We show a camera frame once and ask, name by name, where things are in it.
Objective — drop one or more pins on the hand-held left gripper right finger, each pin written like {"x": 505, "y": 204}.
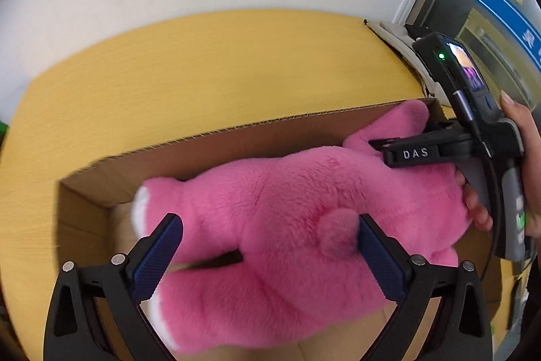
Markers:
{"x": 380, "y": 259}

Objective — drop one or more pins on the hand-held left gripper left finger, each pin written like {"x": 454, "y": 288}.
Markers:
{"x": 158, "y": 255}

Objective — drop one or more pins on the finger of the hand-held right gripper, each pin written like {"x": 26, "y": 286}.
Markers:
{"x": 414, "y": 153}
{"x": 441, "y": 126}

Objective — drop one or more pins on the cardboard box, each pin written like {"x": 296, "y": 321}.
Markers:
{"x": 139, "y": 158}

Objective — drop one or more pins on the pink plush rabbit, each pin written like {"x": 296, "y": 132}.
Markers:
{"x": 274, "y": 208}

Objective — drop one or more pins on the person's right hand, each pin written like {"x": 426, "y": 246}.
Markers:
{"x": 531, "y": 158}

